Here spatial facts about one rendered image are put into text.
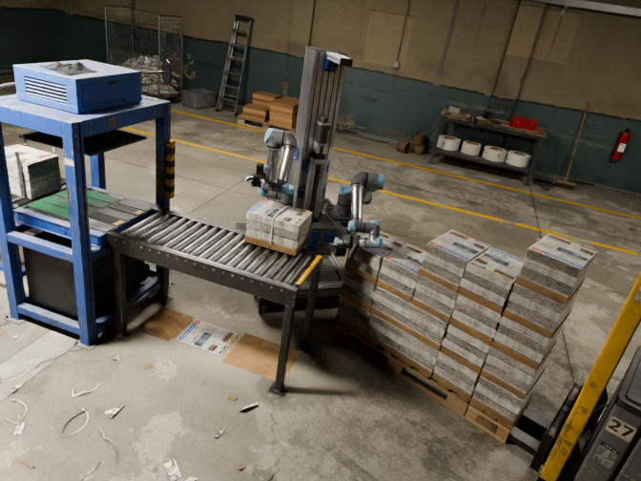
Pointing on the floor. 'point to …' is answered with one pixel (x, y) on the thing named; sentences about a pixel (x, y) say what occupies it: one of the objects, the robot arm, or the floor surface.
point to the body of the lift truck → (616, 434)
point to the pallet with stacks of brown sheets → (271, 112)
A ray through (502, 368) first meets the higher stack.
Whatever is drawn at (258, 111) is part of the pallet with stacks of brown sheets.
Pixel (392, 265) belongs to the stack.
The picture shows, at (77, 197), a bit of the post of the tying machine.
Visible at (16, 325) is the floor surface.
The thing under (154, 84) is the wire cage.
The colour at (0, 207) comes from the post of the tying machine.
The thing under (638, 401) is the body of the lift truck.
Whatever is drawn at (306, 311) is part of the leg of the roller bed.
